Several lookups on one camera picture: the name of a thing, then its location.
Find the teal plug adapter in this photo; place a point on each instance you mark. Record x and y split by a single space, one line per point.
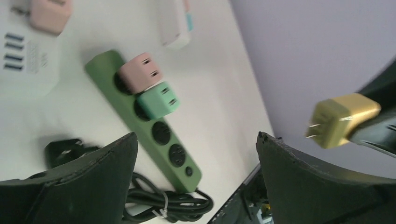
189 20

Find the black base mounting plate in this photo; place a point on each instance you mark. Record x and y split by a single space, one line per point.
248 204

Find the white power strip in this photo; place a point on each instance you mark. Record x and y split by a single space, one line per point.
172 23
29 58

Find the yellow plug adapter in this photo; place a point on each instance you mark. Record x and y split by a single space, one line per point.
334 119

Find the green power strip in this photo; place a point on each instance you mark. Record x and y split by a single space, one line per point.
155 135

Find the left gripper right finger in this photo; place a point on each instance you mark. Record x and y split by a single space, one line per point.
303 189

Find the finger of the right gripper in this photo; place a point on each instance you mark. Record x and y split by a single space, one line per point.
379 133

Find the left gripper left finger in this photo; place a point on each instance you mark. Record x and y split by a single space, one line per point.
88 190

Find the pink plug adapter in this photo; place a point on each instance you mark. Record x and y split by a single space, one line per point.
140 73
50 16

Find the green plug adapter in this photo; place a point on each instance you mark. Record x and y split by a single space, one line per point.
159 101

